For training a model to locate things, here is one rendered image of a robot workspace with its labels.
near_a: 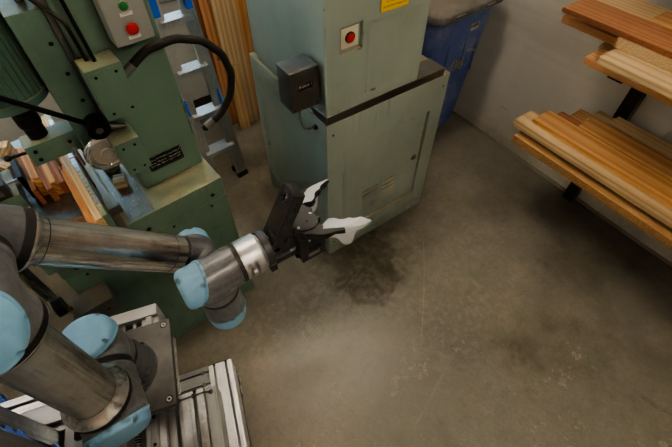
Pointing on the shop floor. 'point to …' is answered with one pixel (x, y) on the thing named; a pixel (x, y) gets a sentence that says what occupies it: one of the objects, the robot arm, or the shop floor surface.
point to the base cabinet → (216, 228)
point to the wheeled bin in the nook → (456, 27)
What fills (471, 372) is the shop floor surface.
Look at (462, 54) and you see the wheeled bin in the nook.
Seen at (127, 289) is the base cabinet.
